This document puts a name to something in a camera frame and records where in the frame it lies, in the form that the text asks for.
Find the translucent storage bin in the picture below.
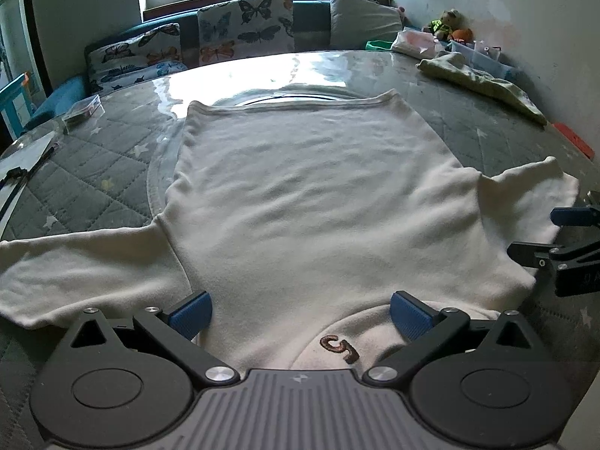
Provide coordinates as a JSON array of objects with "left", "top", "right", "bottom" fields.
[{"left": 445, "top": 41, "right": 519, "bottom": 80}]

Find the left butterfly print cushion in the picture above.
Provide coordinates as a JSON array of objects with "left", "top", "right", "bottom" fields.
[{"left": 87, "top": 23, "right": 187, "bottom": 96}]

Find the pink white bag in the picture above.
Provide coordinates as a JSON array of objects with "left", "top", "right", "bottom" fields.
[{"left": 391, "top": 28, "right": 443, "bottom": 59}]

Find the white paper sheet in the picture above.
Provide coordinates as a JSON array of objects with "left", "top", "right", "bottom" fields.
[{"left": 0, "top": 131, "right": 56, "bottom": 180}]

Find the black round glass hotplate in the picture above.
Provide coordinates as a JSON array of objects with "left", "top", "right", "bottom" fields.
[{"left": 213, "top": 84, "right": 366, "bottom": 108}]

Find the teddy bear toy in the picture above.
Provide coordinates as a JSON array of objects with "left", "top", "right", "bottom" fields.
[{"left": 422, "top": 8, "right": 474, "bottom": 44}]

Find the blue sofa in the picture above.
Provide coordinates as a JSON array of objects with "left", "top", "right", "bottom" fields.
[{"left": 25, "top": 0, "right": 330, "bottom": 130}]

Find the right butterfly print cushion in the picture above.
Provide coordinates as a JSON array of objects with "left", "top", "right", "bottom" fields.
[{"left": 197, "top": 0, "right": 295, "bottom": 66}]

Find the clear plastic box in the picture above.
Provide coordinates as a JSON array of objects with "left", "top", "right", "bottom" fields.
[{"left": 61, "top": 94, "right": 104, "bottom": 126}]

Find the yellow-green patterned garment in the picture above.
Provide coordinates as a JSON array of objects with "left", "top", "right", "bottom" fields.
[{"left": 416, "top": 52, "right": 548, "bottom": 126}]

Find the red plastic box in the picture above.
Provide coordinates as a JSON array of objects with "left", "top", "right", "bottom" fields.
[{"left": 552, "top": 122, "right": 595, "bottom": 161}]

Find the grey plain pillow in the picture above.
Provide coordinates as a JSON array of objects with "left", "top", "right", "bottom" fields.
[{"left": 330, "top": 0, "right": 405, "bottom": 50}]

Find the butterfly print cushion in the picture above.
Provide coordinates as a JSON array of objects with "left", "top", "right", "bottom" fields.
[
  {"left": 87, "top": 23, "right": 187, "bottom": 96},
  {"left": 197, "top": 0, "right": 295, "bottom": 66}
]

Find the blue cabinet in doorway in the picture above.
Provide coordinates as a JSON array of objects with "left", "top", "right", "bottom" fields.
[{"left": 0, "top": 72, "right": 33, "bottom": 140}]

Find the grey quilted star table cover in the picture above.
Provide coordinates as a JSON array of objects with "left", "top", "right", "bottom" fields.
[{"left": 1, "top": 51, "right": 599, "bottom": 449}]

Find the cream white sweatshirt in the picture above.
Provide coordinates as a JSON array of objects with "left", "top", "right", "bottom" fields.
[{"left": 1, "top": 91, "right": 580, "bottom": 371}]

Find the green plastic bowl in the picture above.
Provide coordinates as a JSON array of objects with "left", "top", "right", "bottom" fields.
[{"left": 365, "top": 40, "right": 394, "bottom": 52}]

